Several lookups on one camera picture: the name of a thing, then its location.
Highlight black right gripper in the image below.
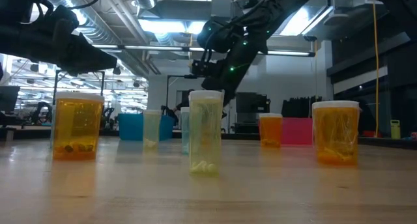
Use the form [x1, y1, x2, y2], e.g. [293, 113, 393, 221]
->
[201, 31, 268, 105]

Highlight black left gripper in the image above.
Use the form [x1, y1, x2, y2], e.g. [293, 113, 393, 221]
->
[0, 7, 117, 77]

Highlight tall yellow-green pill bottle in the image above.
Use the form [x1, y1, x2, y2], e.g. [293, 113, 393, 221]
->
[188, 90, 225, 178]

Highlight light blue pill bottle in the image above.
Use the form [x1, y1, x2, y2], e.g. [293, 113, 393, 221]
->
[180, 106, 191, 156]

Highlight small orange pill bottle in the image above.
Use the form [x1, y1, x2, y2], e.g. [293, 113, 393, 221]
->
[259, 113, 283, 149]

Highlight large amber bottle brown pills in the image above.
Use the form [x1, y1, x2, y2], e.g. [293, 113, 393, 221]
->
[53, 92, 105, 162]

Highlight small pale green pill bottle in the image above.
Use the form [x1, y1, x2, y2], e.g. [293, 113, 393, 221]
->
[143, 109, 163, 150]

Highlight large amber bottle yellow pills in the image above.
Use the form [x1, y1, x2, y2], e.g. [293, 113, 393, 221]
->
[311, 100, 361, 166]

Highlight blue plastic bin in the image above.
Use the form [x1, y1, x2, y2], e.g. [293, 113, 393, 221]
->
[117, 112, 176, 142]

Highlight red plastic bin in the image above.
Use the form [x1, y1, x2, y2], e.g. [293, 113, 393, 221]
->
[281, 117, 314, 147]

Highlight black equipment box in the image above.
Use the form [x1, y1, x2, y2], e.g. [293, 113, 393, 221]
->
[234, 91, 272, 134]

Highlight person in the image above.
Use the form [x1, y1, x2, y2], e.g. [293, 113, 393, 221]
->
[161, 89, 196, 124]

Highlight row of black chairs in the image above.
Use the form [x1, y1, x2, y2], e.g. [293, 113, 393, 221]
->
[281, 95, 323, 119]

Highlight dark computer monitor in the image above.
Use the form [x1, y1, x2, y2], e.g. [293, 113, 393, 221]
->
[0, 85, 21, 113]

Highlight long ceiling tube light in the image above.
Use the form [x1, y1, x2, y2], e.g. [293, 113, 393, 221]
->
[93, 44, 316, 58]

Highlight grey ceiling junction box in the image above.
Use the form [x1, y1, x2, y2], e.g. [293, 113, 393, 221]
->
[210, 0, 233, 18]

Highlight wide black stand frame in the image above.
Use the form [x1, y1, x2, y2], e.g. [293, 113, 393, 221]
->
[53, 69, 106, 98]

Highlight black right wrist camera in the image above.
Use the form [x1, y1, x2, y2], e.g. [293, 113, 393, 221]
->
[190, 58, 225, 79]

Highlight narrow black stand frame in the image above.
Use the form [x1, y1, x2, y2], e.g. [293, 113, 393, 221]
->
[165, 74, 215, 115]

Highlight thin yellow hanging cord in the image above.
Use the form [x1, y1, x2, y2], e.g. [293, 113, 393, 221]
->
[188, 32, 194, 68]

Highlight yellow hanging power cable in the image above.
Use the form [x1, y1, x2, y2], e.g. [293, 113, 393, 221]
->
[373, 2, 381, 139]

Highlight black aluminium table frame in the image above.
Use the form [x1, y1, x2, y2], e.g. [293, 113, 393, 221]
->
[0, 128, 417, 150]

